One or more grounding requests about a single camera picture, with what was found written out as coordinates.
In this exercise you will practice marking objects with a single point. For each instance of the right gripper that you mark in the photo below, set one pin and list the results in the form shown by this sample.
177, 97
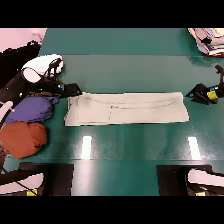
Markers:
213, 94

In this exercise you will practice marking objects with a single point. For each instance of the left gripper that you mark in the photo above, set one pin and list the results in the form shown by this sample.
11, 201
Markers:
70, 90

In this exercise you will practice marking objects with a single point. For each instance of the pale grey shirt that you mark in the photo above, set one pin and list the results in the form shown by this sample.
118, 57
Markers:
126, 109

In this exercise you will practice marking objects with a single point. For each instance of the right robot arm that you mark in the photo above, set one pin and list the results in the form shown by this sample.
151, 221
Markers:
203, 178

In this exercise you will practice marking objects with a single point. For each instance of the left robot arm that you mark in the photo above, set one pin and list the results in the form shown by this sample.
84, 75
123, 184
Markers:
16, 87

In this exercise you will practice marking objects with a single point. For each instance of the white garment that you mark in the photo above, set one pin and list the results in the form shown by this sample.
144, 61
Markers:
43, 61

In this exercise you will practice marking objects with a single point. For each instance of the purple garment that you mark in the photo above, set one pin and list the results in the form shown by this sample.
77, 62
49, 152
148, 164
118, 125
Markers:
31, 110

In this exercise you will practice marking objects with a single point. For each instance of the black garment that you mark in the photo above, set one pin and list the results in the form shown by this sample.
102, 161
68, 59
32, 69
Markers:
13, 60

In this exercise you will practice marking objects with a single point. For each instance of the orange garment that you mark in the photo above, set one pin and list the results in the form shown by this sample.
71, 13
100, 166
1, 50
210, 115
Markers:
23, 139

